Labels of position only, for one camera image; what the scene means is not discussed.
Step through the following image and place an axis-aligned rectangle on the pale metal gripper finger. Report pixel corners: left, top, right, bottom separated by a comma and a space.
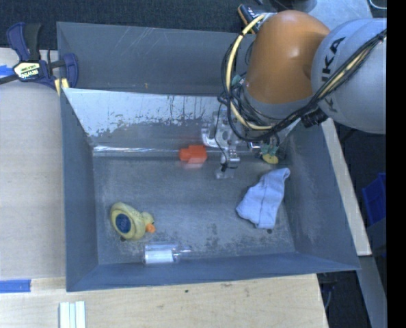
215, 167, 237, 180
220, 148, 241, 169

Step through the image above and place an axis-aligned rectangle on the yellow rubber duck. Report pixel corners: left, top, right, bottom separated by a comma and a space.
109, 201, 157, 242

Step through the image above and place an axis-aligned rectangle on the clear plastic bottle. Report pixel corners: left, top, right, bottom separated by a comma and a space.
142, 243, 192, 266

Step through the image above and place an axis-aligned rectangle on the orange block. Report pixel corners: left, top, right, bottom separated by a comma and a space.
178, 144, 208, 165

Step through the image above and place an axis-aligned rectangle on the pale blue cloth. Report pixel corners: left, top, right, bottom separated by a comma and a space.
235, 167, 292, 230

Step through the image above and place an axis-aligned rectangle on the grey metal bin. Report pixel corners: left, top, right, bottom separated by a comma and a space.
55, 21, 362, 292

